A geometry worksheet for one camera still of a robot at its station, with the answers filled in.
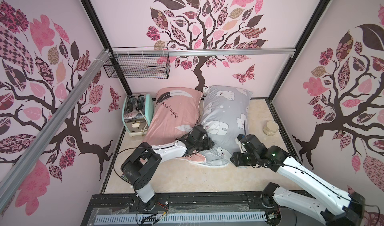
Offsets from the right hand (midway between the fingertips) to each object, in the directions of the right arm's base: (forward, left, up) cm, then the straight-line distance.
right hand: (233, 157), depth 76 cm
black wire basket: (+56, +56, +22) cm, 82 cm away
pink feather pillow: (+31, +32, +2) cm, 44 cm away
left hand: (+10, +10, -7) cm, 16 cm away
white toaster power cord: (+24, +50, +2) cm, 55 cm away
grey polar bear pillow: (+27, +1, +3) cm, 27 cm away
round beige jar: (+23, -31, -9) cm, 39 cm away
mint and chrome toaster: (+27, +55, +5) cm, 61 cm away
